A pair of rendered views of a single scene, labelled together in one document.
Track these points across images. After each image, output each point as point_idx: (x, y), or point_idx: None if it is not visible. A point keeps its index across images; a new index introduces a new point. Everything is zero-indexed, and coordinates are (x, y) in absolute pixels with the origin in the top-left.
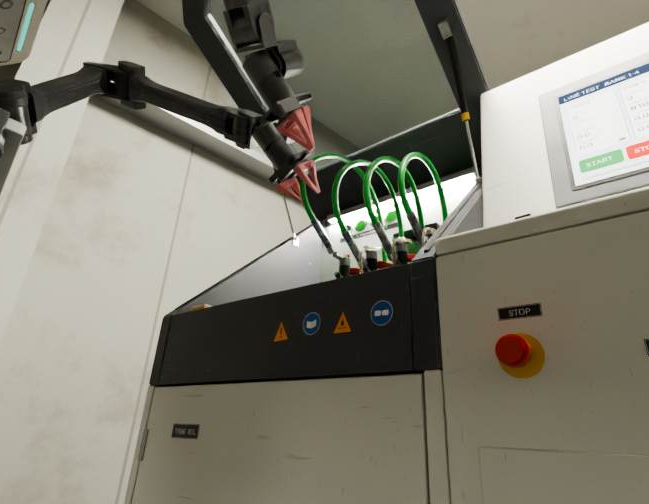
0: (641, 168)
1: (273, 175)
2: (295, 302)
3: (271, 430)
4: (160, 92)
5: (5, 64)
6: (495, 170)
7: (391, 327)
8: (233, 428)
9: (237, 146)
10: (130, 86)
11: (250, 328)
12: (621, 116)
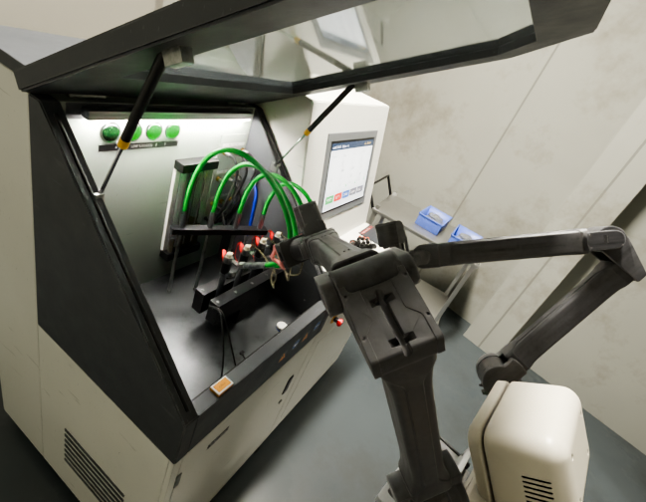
0: (333, 207)
1: (294, 265)
2: (293, 341)
3: (268, 388)
4: None
5: (470, 452)
6: (306, 190)
7: (317, 328)
8: (250, 405)
9: (304, 259)
10: None
11: (268, 367)
12: (338, 174)
